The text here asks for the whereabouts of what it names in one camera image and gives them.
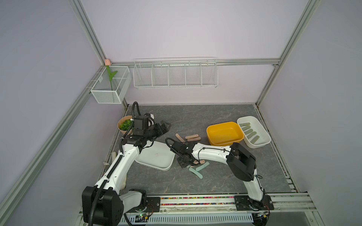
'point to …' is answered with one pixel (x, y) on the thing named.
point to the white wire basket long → (197, 72)
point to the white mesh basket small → (102, 91)
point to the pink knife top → (193, 136)
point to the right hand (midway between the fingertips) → (183, 161)
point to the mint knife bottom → (194, 171)
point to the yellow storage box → (225, 133)
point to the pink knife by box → (180, 138)
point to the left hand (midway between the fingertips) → (167, 128)
